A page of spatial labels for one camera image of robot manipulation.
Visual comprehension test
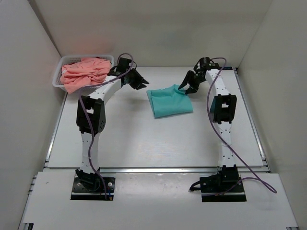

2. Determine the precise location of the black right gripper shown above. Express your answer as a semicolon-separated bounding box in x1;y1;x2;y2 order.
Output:
179;71;206;95

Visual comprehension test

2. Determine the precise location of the teal t shirt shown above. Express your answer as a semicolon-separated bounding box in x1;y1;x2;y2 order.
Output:
146;84;193;118

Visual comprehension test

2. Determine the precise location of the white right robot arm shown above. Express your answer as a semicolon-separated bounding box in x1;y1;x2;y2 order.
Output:
178;57;239;194

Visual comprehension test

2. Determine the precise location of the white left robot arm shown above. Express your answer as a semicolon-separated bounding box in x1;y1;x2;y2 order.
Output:
76;57;149;192

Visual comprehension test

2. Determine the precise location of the salmon pink t shirt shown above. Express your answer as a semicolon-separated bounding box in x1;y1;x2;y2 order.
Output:
60;57;112;94

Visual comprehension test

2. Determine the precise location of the white plastic basket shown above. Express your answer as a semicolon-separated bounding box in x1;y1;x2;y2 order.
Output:
52;54;114;92

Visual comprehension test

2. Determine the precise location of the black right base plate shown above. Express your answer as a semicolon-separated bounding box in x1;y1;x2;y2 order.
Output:
189;175;247;203

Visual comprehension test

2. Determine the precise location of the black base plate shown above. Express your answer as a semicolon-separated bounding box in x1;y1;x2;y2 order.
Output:
189;175;247;203
71;175;116;201

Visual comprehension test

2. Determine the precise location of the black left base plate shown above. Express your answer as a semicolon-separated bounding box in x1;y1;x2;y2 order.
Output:
71;175;116;201

